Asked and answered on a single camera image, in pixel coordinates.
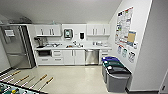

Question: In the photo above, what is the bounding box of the stainless steel dishwasher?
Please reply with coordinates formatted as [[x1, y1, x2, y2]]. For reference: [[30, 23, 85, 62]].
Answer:
[[84, 49, 100, 66]]

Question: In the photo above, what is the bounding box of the white drawer unit beside dishwasher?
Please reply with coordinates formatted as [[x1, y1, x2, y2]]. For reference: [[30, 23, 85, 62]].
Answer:
[[99, 48, 113, 65]]

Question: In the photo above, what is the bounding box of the dish soap bottle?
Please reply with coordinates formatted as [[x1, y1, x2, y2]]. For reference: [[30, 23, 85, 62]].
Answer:
[[93, 40, 98, 47]]

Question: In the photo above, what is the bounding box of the white under-sink cabinet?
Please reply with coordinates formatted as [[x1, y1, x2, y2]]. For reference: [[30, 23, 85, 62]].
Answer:
[[62, 49, 86, 66]]

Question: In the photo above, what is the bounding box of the grey paper towel dispenser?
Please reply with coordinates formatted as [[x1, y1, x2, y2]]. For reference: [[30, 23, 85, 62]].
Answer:
[[63, 28, 74, 41]]

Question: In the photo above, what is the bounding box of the white drawer unit beside microwave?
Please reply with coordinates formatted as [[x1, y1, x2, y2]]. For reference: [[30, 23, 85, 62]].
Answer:
[[51, 49, 65, 66]]

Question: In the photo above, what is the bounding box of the dish rack with dishes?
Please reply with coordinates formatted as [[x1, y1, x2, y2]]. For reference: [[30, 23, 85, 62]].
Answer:
[[44, 42, 63, 49]]

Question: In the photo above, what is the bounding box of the green-lid waste bin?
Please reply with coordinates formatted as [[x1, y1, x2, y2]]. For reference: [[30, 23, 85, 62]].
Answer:
[[104, 60, 126, 86]]

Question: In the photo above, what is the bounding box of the black built-in microwave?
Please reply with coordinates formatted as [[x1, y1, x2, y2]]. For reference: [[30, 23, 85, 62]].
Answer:
[[37, 49, 53, 58]]

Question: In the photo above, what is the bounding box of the grey waste bin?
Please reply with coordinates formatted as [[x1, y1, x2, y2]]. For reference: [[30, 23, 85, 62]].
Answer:
[[106, 65, 132, 94]]

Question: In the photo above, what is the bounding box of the stainless steel refrigerator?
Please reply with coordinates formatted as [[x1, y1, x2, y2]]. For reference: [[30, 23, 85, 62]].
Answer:
[[0, 24, 36, 70]]

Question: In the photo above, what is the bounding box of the white paper on refrigerator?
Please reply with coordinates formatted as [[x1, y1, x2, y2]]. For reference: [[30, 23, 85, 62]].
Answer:
[[4, 29, 16, 38]]

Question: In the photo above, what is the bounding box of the green foosball table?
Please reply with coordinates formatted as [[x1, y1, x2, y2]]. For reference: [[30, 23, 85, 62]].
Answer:
[[0, 68, 56, 94]]

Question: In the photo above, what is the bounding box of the black wall soap dispenser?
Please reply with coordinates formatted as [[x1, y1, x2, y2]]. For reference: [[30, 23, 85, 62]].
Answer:
[[79, 31, 86, 41]]

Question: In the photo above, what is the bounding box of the white three-door wall cabinet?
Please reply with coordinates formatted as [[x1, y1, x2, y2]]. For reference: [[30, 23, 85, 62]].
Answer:
[[86, 23, 111, 37]]

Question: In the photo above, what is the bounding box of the white two-door wall cabinet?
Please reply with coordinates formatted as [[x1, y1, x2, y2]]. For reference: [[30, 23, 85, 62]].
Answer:
[[34, 24, 63, 38]]

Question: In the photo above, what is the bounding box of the wall notice poster board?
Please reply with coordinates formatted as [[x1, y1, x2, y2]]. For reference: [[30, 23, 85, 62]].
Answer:
[[114, 6, 139, 50]]

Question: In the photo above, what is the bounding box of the wooden-handled foosball rod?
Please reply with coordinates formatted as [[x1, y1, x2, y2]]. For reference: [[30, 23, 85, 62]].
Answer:
[[39, 76, 55, 91], [1, 69, 22, 80], [29, 74, 48, 89], [13, 75, 31, 85]]

